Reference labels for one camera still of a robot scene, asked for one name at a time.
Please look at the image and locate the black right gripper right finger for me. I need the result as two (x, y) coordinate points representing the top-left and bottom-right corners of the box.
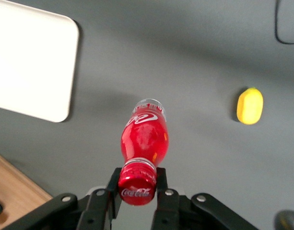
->
(151, 167), (260, 230)

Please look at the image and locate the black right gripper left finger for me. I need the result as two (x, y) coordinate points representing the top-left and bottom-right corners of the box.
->
(2, 167), (123, 230)

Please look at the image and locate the red coke bottle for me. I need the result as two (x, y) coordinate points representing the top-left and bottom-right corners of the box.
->
(117, 98), (170, 207)

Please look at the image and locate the cream rectangular tray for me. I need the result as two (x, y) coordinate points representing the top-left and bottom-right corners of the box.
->
(0, 0), (80, 123)

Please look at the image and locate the wooden drawer cabinet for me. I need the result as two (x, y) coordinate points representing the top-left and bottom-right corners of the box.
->
(0, 149), (53, 230)

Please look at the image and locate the yellow sponge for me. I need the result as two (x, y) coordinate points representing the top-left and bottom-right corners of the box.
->
(236, 87), (264, 126)

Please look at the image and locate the black looped table cable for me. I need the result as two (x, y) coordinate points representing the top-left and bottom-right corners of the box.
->
(274, 0), (294, 46)

